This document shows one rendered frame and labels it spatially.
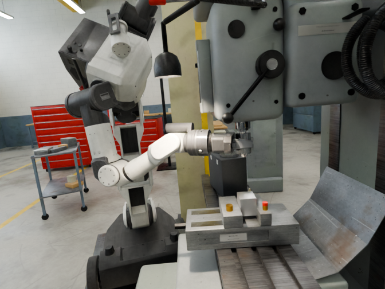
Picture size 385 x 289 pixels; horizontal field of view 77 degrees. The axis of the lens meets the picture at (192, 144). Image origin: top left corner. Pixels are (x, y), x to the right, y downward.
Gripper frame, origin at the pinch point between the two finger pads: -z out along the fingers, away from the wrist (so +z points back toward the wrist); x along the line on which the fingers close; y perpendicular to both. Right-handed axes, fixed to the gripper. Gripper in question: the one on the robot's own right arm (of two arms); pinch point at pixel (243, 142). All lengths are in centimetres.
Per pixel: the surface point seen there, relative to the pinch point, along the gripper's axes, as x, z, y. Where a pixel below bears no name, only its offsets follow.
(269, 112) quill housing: -7.9, -7.8, -9.8
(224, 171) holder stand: 26.1, 10.6, 18.6
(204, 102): -5.4, 10.7, -13.5
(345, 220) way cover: 4.1, -31.3, 26.8
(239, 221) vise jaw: -9.2, 1.1, 22.6
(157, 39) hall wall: 827, 374, -232
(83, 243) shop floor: 106, 173, 126
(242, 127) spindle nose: -2.4, -0.1, -5.3
